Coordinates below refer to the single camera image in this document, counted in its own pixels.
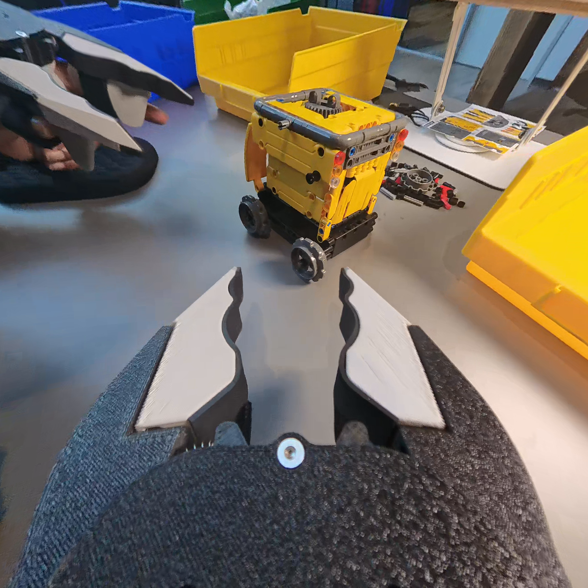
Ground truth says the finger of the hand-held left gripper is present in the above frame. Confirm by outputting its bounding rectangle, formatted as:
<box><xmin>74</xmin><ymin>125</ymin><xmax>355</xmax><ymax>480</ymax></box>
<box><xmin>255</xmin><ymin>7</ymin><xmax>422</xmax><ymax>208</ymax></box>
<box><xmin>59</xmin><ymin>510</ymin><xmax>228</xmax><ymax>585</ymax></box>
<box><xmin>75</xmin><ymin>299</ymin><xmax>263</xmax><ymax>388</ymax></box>
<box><xmin>55</xmin><ymin>35</ymin><xmax>195</xmax><ymax>129</ymax></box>
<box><xmin>0</xmin><ymin>57</ymin><xmax>145</xmax><ymax>172</ymax></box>

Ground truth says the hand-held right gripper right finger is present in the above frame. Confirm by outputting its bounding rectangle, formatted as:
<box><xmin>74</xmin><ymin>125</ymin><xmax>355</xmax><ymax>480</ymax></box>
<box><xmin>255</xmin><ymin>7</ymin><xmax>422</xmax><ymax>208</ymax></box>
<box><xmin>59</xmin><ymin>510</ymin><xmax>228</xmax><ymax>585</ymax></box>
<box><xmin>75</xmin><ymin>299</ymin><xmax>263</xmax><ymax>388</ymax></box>
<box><xmin>334</xmin><ymin>268</ymin><xmax>446</xmax><ymax>437</ymax></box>

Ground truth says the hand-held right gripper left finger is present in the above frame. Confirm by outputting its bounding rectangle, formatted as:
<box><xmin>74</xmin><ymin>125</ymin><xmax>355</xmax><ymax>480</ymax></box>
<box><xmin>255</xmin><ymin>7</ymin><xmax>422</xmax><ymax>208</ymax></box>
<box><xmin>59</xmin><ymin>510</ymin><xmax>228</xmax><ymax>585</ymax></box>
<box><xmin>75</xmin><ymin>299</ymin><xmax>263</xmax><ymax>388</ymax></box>
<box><xmin>135</xmin><ymin>268</ymin><xmax>251</xmax><ymax>446</ymax></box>

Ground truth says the yellow toy brick vehicle model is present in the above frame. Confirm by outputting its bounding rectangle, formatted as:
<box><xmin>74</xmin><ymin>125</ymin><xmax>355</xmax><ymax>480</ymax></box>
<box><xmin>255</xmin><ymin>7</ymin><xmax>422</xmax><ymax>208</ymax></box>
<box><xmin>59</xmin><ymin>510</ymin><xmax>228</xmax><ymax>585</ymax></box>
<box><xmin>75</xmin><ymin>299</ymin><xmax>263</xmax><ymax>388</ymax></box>
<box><xmin>238</xmin><ymin>89</ymin><xmax>409</xmax><ymax>283</ymax></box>

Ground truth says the pile of black brick parts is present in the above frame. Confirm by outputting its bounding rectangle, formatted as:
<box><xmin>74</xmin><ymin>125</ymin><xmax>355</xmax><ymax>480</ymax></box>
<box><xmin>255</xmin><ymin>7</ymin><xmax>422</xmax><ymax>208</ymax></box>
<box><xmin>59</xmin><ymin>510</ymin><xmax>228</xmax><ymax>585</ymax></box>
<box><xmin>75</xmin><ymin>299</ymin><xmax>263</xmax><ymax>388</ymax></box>
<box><xmin>382</xmin><ymin>164</ymin><xmax>466</xmax><ymax>210</ymax></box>

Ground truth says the yellow storage bin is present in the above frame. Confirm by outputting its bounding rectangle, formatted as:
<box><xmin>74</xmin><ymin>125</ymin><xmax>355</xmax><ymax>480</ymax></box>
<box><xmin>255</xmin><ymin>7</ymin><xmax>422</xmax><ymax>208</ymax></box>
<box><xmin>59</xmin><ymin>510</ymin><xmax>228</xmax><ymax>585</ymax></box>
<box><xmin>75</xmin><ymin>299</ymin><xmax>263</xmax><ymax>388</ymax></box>
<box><xmin>192</xmin><ymin>7</ymin><xmax>407</xmax><ymax>122</ymax></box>
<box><xmin>462</xmin><ymin>127</ymin><xmax>588</xmax><ymax>361</ymax></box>

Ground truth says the grey desk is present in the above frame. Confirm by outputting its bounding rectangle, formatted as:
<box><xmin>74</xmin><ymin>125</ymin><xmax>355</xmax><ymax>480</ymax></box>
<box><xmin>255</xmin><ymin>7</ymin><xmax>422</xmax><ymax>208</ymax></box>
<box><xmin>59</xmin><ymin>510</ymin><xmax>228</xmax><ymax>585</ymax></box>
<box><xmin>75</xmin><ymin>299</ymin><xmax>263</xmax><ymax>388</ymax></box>
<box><xmin>0</xmin><ymin>83</ymin><xmax>588</xmax><ymax>588</ymax></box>

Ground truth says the person's left hand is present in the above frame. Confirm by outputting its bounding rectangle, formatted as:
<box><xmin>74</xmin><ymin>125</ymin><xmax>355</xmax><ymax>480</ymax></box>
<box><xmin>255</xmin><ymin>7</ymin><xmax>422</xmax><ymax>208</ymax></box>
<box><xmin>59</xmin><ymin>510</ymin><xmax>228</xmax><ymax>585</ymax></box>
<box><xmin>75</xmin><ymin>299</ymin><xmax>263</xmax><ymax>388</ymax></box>
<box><xmin>0</xmin><ymin>63</ymin><xmax>172</xmax><ymax>172</ymax></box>

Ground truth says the blue storage bin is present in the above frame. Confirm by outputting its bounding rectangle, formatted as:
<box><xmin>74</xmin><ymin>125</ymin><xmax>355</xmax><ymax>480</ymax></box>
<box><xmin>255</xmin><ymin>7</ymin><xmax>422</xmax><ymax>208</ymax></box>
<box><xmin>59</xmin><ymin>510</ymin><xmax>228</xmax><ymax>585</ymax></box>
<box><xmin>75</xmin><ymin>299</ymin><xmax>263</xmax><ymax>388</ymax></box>
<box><xmin>37</xmin><ymin>0</ymin><xmax>198</xmax><ymax>92</ymax></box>

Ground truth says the green storage bin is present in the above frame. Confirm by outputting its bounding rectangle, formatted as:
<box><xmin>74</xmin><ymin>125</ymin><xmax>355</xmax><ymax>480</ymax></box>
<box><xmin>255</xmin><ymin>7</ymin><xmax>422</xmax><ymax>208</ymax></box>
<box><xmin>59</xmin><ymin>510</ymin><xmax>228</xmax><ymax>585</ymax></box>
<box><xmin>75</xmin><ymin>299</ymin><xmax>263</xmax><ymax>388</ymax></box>
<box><xmin>181</xmin><ymin>0</ymin><xmax>308</xmax><ymax>24</ymax></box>

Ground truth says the white book stand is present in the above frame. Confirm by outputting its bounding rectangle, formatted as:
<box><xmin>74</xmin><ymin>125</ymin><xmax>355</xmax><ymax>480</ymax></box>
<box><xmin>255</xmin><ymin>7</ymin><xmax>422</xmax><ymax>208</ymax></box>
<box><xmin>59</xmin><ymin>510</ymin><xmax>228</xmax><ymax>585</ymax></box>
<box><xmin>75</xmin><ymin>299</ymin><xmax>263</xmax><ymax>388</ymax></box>
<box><xmin>402</xmin><ymin>0</ymin><xmax>588</xmax><ymax>191</ymax></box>

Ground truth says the yellow printed sticker sheet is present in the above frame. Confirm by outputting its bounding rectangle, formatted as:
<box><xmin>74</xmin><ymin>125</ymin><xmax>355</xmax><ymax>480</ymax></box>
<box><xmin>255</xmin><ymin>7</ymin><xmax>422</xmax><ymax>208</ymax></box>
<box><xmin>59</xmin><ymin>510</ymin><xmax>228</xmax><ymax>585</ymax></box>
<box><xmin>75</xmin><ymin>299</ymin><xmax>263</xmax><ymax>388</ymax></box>
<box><xmin>425</xmin><ymin>104</ymin><xmax>538</xmax><ymax>154</ymax></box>

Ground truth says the dark wooden post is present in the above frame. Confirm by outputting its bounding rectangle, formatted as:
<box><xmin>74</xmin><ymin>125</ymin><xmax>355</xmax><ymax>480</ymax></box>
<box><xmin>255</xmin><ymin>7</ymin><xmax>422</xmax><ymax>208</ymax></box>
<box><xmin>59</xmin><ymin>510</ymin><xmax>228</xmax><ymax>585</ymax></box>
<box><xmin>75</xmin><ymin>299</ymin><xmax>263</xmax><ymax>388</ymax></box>
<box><xmin>492</xmin><ymin>9</ymin><xmax>557</xmax><ymax>85</ymax></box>

